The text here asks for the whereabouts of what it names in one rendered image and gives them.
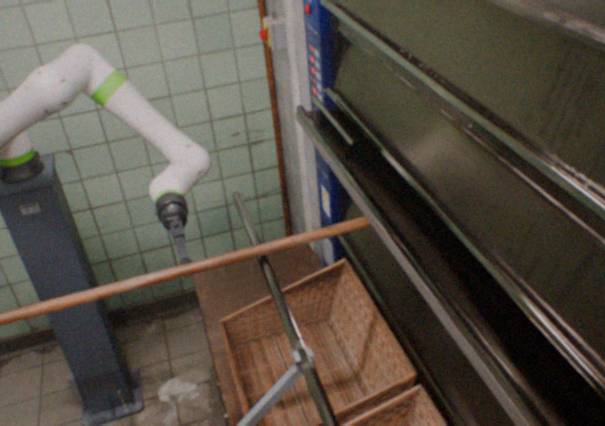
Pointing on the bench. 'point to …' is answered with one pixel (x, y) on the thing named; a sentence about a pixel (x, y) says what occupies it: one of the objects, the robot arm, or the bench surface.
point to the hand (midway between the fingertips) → (183, 253)
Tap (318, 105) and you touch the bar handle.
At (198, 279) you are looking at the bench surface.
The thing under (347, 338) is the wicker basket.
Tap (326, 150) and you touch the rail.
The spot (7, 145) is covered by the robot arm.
